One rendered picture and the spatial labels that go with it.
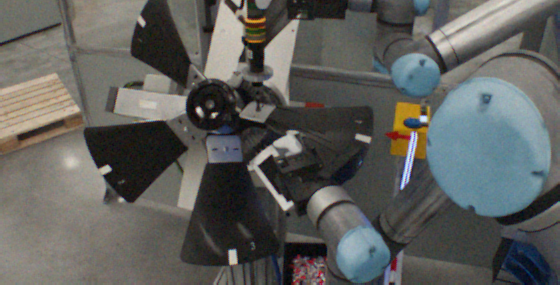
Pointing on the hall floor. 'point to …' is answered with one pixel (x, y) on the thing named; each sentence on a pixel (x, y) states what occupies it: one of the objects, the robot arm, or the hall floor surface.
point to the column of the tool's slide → (203, 23)
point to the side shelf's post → (281, 227)
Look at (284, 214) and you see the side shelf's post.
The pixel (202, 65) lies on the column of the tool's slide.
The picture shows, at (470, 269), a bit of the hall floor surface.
